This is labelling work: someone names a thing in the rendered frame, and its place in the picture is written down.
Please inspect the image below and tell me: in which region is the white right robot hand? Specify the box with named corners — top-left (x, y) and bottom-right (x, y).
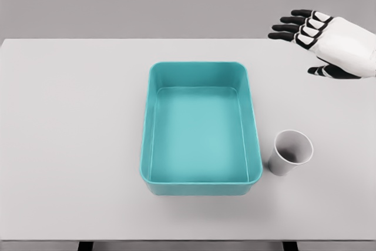
top-left (267, 9), bottom-right (376, 81)

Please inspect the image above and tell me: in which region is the white paper cup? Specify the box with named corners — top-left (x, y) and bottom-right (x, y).
top-left (267, 129), bottom-right (314, 178)

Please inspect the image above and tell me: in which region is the teal rectangular plastic basket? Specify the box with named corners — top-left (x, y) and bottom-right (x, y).
top-left (139, 61), bottom-right (263, 197)

